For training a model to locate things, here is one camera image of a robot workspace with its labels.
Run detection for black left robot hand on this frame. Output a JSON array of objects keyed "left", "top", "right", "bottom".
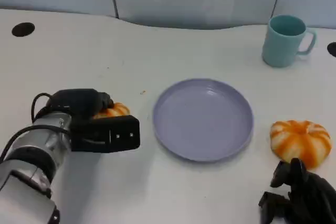
[{"left": 48, "top": 88, "right": 115, "bottom": 120}]

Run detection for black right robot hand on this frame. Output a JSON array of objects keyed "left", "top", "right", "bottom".
[{"left": 258, "top": 157, "right": 336, "bottom": 224}]

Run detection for orange white toy bread roll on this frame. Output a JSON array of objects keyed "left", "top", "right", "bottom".
[
  {"left": 93, "top": 102, "right": 131, "bottom": 120},
  {"left": 270, "top": 120, "right": 332, "bottom": 170}
]

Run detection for lilac plate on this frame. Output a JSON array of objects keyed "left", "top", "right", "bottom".
[{"left": 152, "top": 78, "right": 255, "bottom": 162}]

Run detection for pale green mug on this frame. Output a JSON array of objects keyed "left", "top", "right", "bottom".
[{"left": 261, "top": 15, "right": 318, "bottom": 68}]

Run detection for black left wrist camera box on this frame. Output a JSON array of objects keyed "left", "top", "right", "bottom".
[{"left": 70, "top": 115, "right": 141, "bottom": 154}]

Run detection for black looped wrist cable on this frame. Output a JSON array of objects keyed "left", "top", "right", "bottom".
[{"left": 30, "top": 92, "right": 55, "bottom": 124}]

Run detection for black forearm cable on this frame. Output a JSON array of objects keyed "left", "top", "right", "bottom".
[{"left": 0, "top": 124, "right": 71, "bottom": 162}]

